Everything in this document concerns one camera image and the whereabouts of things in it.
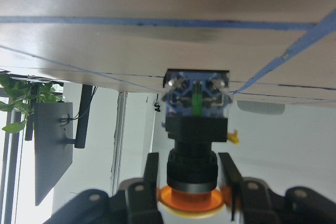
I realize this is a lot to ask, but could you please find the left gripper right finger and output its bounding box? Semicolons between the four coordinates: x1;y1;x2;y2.
218;153;252;223

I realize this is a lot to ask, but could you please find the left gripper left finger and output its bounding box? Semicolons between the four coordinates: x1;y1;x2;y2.
125;153;160;223

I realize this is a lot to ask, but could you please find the yellow push button switch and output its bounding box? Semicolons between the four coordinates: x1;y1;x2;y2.
160;69;239;218

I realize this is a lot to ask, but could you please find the grey monitor back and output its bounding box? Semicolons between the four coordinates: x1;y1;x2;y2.
34;102;73;206

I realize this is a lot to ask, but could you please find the green plant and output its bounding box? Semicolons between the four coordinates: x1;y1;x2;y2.
1;72;64;133

